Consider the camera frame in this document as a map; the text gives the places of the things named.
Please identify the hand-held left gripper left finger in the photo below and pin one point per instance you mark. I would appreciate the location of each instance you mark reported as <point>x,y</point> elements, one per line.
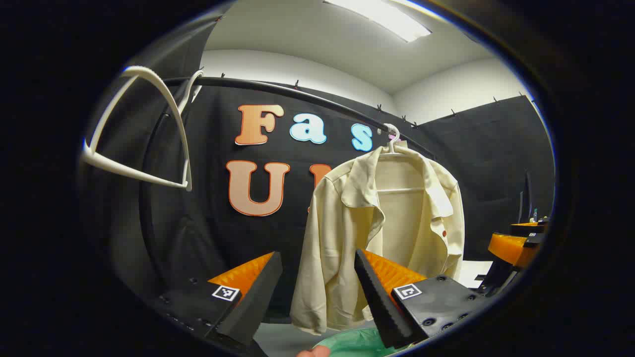
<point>248,297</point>

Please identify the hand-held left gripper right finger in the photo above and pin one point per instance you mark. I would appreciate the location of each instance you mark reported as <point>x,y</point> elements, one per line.
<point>382,302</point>

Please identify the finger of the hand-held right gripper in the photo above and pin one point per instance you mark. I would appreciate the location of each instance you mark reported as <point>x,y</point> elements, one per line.
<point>528,229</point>
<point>511,248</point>

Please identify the green laundry hamper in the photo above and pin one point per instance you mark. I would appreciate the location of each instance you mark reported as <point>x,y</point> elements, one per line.
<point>357,344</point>

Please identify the cream button shirt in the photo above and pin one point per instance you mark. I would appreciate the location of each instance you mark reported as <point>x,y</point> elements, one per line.
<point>337,238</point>

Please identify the white hanger with bar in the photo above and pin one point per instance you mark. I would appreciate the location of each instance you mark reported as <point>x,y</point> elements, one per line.
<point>393,145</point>
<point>141,71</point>

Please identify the white cabinet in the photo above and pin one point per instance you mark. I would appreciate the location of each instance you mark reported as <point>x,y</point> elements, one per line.
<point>474,272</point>

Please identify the dark upright panel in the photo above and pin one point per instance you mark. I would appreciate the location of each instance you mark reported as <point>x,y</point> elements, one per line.
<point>528,196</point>

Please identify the black backdrop cloth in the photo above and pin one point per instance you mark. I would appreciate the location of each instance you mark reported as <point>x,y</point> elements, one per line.
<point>208,208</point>

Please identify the ceiling light panel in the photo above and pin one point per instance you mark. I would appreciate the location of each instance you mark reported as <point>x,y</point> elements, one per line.
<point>392,17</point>

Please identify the black clothes rail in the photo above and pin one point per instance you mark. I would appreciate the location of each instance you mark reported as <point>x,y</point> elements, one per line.
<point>278,89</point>

